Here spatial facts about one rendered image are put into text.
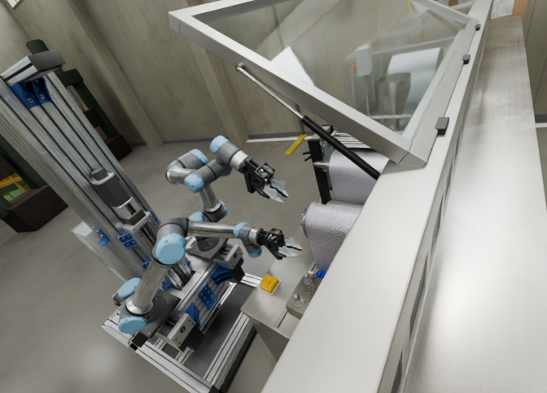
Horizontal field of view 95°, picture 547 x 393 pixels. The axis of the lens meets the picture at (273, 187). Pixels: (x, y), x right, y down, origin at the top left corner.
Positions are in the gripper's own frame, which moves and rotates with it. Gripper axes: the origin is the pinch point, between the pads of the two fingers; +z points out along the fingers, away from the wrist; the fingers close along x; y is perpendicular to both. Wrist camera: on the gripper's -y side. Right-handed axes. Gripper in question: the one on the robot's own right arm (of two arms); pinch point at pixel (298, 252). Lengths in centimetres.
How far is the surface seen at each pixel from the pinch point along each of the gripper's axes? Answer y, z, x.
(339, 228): 20.2, 21.1, 1.2
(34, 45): 185, -734, 166
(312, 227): 18.3, 10.8, 0.1
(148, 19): 149, -468, 287
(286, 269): -18.9, -12.2, 0.8
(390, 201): 57, 44, -23
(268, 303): -18.9, -10.4, -18.0
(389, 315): 57, 48, -39
